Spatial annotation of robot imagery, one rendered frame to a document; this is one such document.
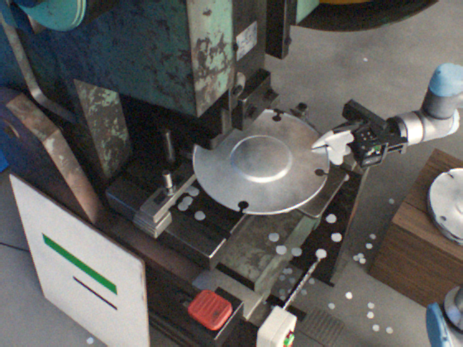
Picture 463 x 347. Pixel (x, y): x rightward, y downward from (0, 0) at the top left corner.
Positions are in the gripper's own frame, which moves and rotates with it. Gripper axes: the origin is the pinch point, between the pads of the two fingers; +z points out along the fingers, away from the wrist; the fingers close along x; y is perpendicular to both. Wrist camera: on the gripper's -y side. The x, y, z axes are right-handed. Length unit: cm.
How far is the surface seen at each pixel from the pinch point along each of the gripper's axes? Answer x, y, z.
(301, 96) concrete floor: 78, -95, -44
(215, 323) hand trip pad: 2.1, 31.7, 32.1
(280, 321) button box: 15.4, 30.2, 18.5
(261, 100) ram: -15.0, -1.7, 12.3
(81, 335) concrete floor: 78, -7, 73
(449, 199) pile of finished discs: 40, 2, -51
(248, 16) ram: -32.9, -4.0, 14.3
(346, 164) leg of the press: 14.5, -3.0, -11.8
